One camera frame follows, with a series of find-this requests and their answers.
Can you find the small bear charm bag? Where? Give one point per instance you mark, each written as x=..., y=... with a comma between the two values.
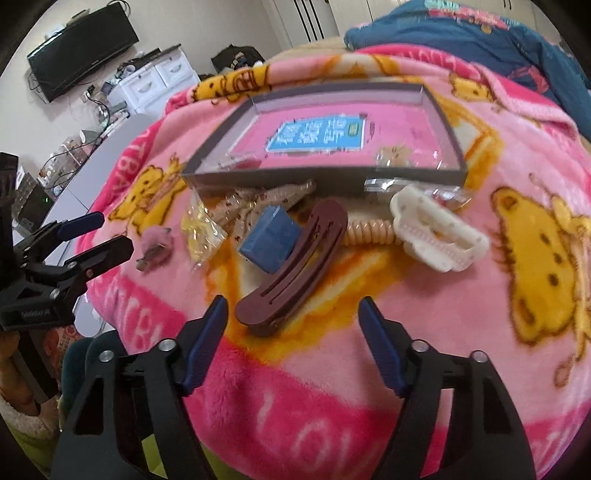
x=395, y=156

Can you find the white claw hair clip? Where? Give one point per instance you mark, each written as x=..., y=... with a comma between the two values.
x=438, y=230

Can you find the pink fuzzy hair clip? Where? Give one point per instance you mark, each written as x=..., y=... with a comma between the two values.
x=154, y=240

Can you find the pink bear printed blanket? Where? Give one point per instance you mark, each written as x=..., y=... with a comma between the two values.
x=300, y=406

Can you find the black wall television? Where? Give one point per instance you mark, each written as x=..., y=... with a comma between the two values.
x=78, y=50

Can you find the white drawer cabinet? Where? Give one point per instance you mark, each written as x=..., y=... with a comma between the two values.
x=157, y=74

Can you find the brown long hair clip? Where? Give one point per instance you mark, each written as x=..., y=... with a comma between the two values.
x=295, y=267

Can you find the beige floral bow hair clip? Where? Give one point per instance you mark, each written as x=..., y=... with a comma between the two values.
x=240, y=207

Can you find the blue printed quilt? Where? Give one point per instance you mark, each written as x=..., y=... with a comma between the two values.
x=485, y=41

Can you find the small blue box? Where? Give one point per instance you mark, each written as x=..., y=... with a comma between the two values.
x=270, y=240

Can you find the white desk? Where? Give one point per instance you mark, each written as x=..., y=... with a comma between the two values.
x=101, y=166

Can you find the white wardrobe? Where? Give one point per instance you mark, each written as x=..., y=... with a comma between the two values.
x=323, y=18

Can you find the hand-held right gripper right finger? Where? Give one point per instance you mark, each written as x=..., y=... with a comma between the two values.
x=381, y=346

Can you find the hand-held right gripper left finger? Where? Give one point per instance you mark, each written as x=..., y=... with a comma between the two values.
x=207, y=341

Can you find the black bag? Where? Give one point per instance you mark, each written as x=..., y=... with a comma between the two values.
x=235, y=57

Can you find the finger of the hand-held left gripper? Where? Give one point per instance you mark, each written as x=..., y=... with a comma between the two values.
x=104, y=254
x=81, y=225

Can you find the blue label card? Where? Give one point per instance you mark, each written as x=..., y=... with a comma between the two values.
x=318, y=134

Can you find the clear plastic bag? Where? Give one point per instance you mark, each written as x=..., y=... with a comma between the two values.
x=381, y=184

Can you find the grey shallow cardboard box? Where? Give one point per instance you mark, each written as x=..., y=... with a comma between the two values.
x=277, y=177

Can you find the brown plush toy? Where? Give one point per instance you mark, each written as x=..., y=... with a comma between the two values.
x=11, y=374

